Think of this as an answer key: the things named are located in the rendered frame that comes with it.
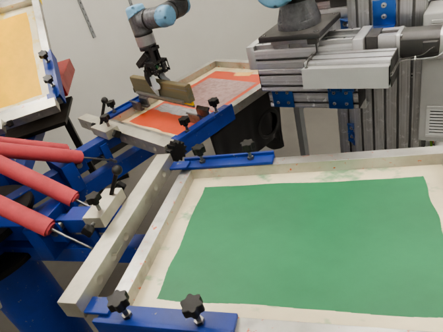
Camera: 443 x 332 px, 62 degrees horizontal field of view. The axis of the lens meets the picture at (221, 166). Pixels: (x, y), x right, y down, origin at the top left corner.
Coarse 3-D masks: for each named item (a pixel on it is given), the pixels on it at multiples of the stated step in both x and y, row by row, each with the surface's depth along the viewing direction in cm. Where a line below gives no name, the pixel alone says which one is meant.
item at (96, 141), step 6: (96, 138) 146; (102, 138) 145; (114, 138) 147; (84, 144) 144; (90, 144) 143; (96, 144) 142; (108, 144) 146; (114, 144) 148; (84, 150) 140; (90, 150) 141; (96, 150) 143; (84, 156) 140; (90, 156) 142; (96, 156) 143
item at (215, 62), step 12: (216, 60) 212; (228, 60) 207; (240, 60) 202; (192, 72) 204; (204, 72) 209; (252, 96) 160; (132, 108) 182; (240, 108) 156; (120, 120) 179; (156, 132) 150
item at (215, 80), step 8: (216, 72) 205; (224, 72) 202; (232, 72) 198; (200, 80) 200; (208, 80) 197; (216, 80) 194; (224, 80) 191; (192, 88) 193; (200, 88) 190; (208, 88) 187; (216, 88) 184; (200, 96) 181; (160, 104) 185; (176, 104) 180; (152, 112) 179; (160, 112) 176; (136, 120) 175; (144, 120) 173; (152, 120) 171; (160, 120) 168
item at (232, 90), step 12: (228, 84) 185; (240, 84) 181; (252, 84) 177; (216, 96) 176; (228, 96) 172; (240, 96) 169; (192, 108) 171; (168, 120) 166; (168, 132) 155; (180, 132) 152
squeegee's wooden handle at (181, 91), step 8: (136, 80) 168; (144, 80) 163; (160, 80) 156; (168, 80) 154; (136, 88) 172; (144, 88) 167; (160, 88) 157; (168, 88) 153; (176, 88) 148; (184, 88) 145; (168, 96) 156; (176, 96) 152; (184, 96) 148; (192, 96) 148
